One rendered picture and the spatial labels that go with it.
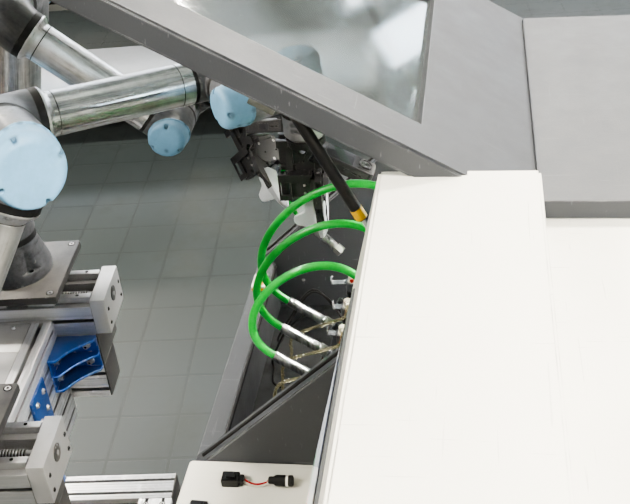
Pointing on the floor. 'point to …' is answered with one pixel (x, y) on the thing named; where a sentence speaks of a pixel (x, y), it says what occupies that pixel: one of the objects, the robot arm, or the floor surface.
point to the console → (452, 350)
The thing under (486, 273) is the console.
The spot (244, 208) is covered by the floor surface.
